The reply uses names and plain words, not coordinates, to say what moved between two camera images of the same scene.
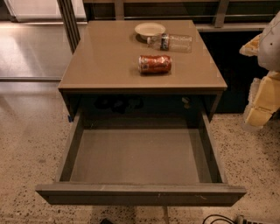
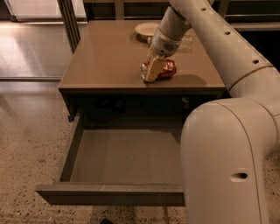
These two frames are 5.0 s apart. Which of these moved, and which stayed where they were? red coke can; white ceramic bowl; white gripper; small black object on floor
Moved: white gripper; red coke can
Stayed: white ceramic bowl; small black object on floor
